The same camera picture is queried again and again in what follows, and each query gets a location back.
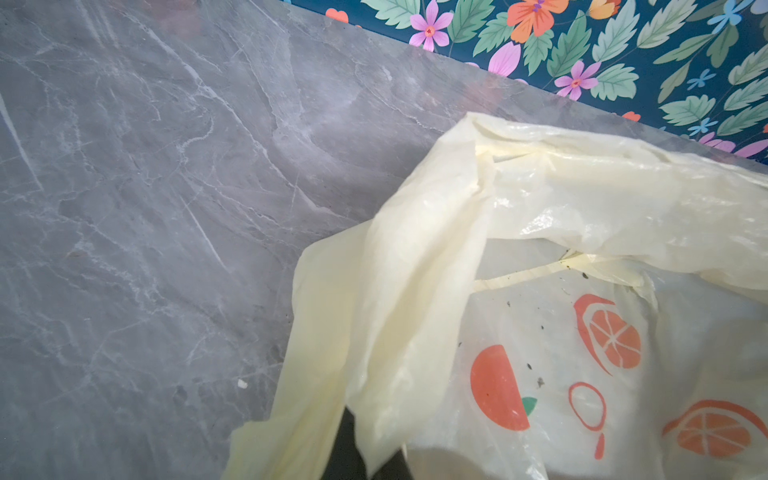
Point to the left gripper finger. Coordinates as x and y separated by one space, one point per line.
346 463

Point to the cream plastic bag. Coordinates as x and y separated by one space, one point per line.
533 303

